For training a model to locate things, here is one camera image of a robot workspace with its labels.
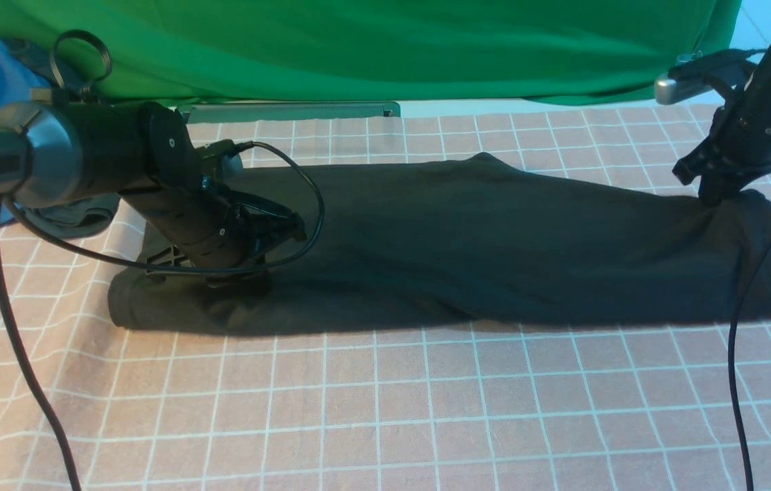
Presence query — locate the pink checkered tablecloth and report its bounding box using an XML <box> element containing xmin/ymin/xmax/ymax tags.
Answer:
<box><xmin>0</xmin><ymin>103</ymin><xmax>771</xmax><ymax>490</ymax></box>

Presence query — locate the dark crumpled garment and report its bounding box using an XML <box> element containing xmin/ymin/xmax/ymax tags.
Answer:
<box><xmin>1</xmin><ymin>37</ymin><xmax>121</xmax><ymax>240</ymax></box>

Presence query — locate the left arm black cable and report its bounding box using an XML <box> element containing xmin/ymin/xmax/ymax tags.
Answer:
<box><xmin>0</xmin><ymin>29</ymin><xmax>326</xmax><ymax>491</ymax></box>

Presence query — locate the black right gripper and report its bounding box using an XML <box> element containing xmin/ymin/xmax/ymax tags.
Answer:
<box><xmin>672</xmin><ymin>106</ymin><xmax>771</xmax><ymax>205</ymax></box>

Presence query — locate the green metal bar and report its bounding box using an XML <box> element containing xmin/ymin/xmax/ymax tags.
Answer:
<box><xmin>177</xmin><ymin>102</ymin><xmax>401</xmax><ymax>124</ymax></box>

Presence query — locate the dark gray long-sleeve top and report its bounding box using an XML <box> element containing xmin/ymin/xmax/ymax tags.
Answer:
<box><xmin>108</xmin><ymin>153</ymin><xmax>771</xmax><ymax>336</ymax></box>

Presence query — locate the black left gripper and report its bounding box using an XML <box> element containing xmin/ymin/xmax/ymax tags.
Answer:
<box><xmin>120</xmin><ymin>185</ymin><xmax>308</xmax><ymax>280</ymax></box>

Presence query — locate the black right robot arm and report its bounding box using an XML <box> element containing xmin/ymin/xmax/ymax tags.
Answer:
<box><xmin>656</xmin><ymin>43</ymin><xmax>771</xmax><ymax>205</ymax></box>

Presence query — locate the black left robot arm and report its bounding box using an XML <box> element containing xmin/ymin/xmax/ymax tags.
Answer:
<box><xmin>0</xmin><ymin>102</ymin><xmax>324</xmax><ymax>278</ymax></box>

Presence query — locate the metal binder clip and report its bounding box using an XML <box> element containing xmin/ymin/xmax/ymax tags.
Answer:
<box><xmin>675</xmin><ymin>52</ymin><xmax>703</xmax><ymax>66</ymax></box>

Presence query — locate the green backdrop cloth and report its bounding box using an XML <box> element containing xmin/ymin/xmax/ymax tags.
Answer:
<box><xmin>0</xmin><ymin>1</ymin><xmax>740</xmax><ymax>106</ymax></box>

